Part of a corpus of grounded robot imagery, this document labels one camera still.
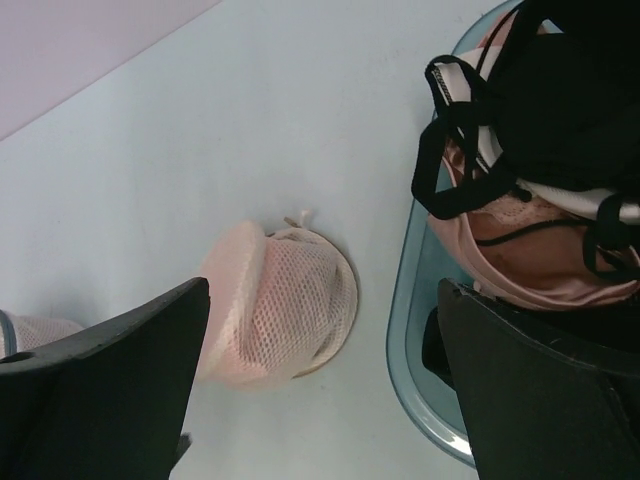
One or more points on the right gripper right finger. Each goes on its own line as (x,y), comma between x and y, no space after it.
(544,395)

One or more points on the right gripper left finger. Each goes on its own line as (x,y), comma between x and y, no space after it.
(108,402)

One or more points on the pink mesh laundry bag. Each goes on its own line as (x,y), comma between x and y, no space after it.
(282,305)

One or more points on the grey-trimmed mesh laundry bag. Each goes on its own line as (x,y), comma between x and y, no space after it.
(24,333)

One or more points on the pink bra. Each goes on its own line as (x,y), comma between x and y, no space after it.
(528,252)

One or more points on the black bra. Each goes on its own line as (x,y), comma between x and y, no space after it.
(548,106)

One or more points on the teal plastic basin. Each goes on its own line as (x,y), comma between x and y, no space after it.
(430,404)

